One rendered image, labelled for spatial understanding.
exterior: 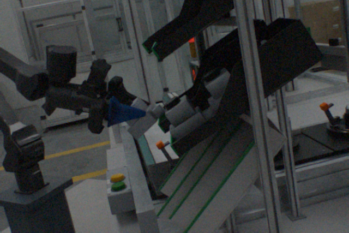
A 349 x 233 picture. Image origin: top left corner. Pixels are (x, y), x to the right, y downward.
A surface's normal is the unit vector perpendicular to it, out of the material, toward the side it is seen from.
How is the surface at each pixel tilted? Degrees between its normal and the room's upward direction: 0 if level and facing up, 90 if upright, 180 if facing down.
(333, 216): 0
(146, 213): 90
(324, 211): 0
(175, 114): 90
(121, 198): 90
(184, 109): 90
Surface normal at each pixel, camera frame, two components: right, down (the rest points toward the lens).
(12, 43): 0.22, 0.17
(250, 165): 0.00, 0.22
